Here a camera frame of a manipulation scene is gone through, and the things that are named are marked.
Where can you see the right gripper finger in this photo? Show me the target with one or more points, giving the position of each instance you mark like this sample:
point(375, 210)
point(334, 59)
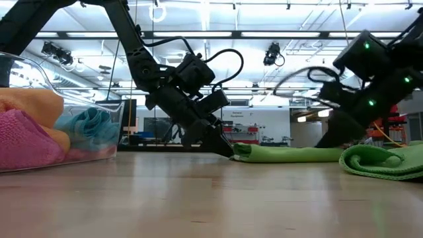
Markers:
point(330, 140)

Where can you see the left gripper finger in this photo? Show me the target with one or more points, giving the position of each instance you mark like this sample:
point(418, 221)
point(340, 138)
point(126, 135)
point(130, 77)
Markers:
point(216, 142)

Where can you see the green microfiber towel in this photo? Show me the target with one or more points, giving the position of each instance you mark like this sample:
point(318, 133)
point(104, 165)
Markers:
point(380, 162)
point(287, 153)

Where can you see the blue microfiber towel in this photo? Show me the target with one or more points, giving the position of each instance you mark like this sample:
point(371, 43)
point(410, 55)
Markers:
point(92, 125)

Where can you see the pink microfiber towel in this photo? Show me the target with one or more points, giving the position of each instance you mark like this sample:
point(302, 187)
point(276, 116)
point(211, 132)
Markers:
point(23, 142)
point(96, 153)

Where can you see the clear plastic bin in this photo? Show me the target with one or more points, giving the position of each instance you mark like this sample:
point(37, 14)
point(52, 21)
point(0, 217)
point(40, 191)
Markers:
point(82, 105)

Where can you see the orange microfiber towel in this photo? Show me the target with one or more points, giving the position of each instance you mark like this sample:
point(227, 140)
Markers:
point(36, 102)

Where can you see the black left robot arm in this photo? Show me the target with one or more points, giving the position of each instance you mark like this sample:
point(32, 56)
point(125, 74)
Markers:
point(132, 49)

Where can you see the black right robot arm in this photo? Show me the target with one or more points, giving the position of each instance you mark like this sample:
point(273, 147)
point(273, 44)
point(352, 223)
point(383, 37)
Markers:
point(380, 66)

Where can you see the red and white workbench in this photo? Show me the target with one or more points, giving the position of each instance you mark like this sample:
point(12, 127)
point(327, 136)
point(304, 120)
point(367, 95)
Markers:
point(241, 132)

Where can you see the black shelving unit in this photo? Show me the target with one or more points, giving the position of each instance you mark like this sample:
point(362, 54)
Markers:
point(393, 125)

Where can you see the red plastic bin stack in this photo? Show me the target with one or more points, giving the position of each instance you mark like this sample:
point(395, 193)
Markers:
point(393, 110)

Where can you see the black monitor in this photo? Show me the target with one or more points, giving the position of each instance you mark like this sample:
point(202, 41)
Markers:
point(130, 112)

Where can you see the black ceiling spotlight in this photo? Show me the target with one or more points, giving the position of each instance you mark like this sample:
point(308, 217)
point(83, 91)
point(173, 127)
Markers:
point(57, 53)
point(272, 54)

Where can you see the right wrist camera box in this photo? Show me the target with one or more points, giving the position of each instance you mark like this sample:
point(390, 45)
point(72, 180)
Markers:
point(337, 94)

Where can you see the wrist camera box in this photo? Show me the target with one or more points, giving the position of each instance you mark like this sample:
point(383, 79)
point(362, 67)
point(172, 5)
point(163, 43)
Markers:
point(337, 94)
point(215, 100)

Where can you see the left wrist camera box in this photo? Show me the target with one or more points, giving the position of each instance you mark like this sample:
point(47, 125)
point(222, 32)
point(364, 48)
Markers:
point(215, 100)

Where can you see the silver ventilation duct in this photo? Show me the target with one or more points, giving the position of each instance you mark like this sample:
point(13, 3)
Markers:
point(79, 81)

